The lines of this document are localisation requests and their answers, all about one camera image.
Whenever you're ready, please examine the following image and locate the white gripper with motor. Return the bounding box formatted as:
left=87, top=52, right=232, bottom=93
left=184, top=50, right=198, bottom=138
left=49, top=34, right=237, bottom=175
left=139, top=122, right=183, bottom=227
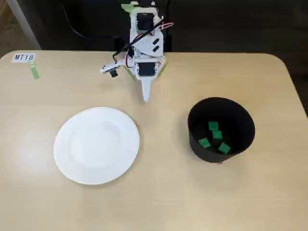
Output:
left=132, top=54, right=166, bottom=103

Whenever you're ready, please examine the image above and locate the black round pot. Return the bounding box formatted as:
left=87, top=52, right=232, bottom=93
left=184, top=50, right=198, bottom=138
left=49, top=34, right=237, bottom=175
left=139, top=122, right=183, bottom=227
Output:
left=187, top=97, right=256, bottom=165

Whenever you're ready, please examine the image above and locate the white paper plate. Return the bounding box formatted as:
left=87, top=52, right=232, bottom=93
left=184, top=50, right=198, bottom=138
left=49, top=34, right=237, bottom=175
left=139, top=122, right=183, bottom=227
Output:
left=53, top=106, right=141, bottom=185

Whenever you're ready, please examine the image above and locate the green tape strip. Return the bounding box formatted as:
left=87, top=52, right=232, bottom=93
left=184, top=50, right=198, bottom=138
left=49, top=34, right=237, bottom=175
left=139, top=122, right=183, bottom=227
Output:
left=27, top=61, right=41, bottom=80

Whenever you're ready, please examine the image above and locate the white MT18 label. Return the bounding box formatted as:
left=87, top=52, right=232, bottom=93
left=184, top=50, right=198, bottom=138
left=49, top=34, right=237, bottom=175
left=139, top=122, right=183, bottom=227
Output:
left=11, top=52, right=37, bottom=64

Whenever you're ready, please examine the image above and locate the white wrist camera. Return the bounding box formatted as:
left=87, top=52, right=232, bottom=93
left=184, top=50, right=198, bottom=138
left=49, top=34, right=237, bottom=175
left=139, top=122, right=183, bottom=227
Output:
left=99, top=61, right=120, bottom=78

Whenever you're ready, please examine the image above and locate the black camera cable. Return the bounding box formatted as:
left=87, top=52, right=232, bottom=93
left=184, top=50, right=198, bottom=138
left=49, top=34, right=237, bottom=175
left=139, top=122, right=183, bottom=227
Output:
left=111, top=16, right=166, bottom=64

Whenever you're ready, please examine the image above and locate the red servo wire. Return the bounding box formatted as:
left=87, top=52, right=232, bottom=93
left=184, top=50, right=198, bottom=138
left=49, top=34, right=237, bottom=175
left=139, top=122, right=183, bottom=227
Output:
left=157, top=22, right=174, bottom=31

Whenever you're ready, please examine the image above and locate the black power cable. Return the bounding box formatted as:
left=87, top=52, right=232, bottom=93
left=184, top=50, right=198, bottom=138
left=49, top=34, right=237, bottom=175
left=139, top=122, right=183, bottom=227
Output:
left=61, top=3, right=121, bottom=39

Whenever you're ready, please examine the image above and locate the white metal post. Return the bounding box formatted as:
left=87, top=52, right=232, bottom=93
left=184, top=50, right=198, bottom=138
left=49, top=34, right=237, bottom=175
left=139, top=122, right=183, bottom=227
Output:
left=6, top=0, right=42, bottom=51

